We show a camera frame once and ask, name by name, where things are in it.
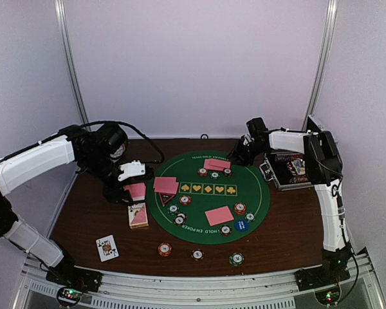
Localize face down card bottom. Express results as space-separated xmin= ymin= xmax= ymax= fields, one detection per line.
xmin=205 ymin=206 xmax=234 ymax=227

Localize black chips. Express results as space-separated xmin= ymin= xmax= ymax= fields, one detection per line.
xmin=174 ymin=212 xmax=187 ymax=227

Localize red five chip stack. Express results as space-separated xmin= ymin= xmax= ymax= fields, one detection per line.
xmin=158 ymin=243 xmax=172 ymax=257

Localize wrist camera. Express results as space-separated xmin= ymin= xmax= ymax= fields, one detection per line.
xmin=118 ymin=160 xmax=146 ymax=182
xmin=240 ymin=117 xmax=268 ymax=146

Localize green round poker mat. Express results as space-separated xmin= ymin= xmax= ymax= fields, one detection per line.
xmin=146 ymin=151 xmax=271 ymax=245

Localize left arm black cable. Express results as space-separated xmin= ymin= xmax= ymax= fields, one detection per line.
xmin=83 ymin=119 xmax=167 ymax=165

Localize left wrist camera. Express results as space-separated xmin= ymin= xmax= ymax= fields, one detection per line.
xmin=118 ymin=160 xmax=146 ymax=182

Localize green chip stack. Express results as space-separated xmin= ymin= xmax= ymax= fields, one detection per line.
xmin=229 ymin=252 xmax=245 ymax=267

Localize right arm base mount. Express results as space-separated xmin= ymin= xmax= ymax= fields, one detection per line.
xmin=294 ymin=267 xmax=351 ymax=291

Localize aluminium frame post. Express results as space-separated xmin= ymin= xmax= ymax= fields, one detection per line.
xmin=54 ymin=0 xmax=89 ymax=124
xmin=302 ymin=0 xmax=338 ymax=131

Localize gold playing card box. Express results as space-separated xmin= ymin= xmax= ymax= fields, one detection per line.
xmin=127 ymin=203 xmax=149 ymax=229

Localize left aluminium frame post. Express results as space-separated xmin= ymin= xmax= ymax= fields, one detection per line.
xmin=54 ymin=0 xmax=89 ymax=124

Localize floral patterned plate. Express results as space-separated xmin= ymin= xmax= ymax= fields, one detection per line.
xmin=110 ymin=142 xmax=128 ymax=162

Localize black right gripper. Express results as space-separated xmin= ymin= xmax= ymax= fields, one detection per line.
xmin=227 ymin=139 xmax=268 ymax=165

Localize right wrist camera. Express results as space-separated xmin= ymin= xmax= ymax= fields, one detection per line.
xmin=240 ymin=117 xmax=268 ymax=146

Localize right aluminium frame post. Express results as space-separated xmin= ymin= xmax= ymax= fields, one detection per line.
xmin=302 ymin=0 xmax=338 ymax=131

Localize black hundred chip stack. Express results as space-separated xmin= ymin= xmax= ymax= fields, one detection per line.
xmin=191 ymin=250 xmax=204 ymax=261

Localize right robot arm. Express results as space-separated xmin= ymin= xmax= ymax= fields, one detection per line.
xmin=228 ymin=129 xmax=349 ymax=252

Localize black chip bottom mat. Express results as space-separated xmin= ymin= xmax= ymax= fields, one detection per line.
xmin=219 ymin=225 xmax=232 ymax=236

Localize red backed card deck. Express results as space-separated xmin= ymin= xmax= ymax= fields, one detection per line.
xmin=124 ymin=183 xmax=146 ymax=201

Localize black red triangle button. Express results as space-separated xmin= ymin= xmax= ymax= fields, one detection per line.
xmin=158 ymin=193 xmax=175 ymax=206

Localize aluminium poker chip case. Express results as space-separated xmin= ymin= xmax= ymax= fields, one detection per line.
xmin=259 ymin=113 xmax=338 ymax=192

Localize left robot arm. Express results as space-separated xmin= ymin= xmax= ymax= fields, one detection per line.
xmin=0 ymin=122 xmax=128 ymax=286

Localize blue small blind button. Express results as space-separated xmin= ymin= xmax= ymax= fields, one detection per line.
xmin=234 ymin=220 xmax=249 ymax=232

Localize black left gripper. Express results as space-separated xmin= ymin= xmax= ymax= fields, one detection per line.
xmin=82 ymin=151 xmax=133 ymax=206

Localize aluminium front rail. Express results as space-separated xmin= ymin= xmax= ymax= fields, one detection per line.
xmin=15 ymin=247 xmax=386 ymax=309

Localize jack of clubs card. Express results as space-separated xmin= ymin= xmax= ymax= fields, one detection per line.
xmin=96 ymin=235 xmax=119 ymax=262

